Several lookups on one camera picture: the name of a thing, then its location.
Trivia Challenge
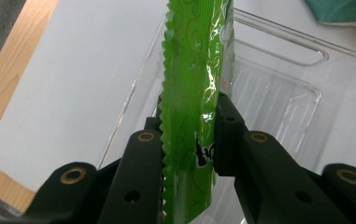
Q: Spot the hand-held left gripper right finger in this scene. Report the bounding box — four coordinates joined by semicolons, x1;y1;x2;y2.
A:
212;91;351;224

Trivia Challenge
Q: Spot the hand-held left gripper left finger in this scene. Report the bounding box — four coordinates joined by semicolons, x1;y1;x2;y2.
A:
97;96;164;224

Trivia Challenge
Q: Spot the clear plastic container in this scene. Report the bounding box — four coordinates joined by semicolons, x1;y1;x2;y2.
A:
97;7;356;224

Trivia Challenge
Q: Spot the green snack packet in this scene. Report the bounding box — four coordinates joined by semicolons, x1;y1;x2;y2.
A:
158;0;236;224

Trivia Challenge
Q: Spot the white tote bag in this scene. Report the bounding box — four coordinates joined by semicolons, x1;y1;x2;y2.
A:
305;0;356;39

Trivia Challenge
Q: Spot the white table mat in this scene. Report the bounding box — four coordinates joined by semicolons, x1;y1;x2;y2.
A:
0;0;356;192

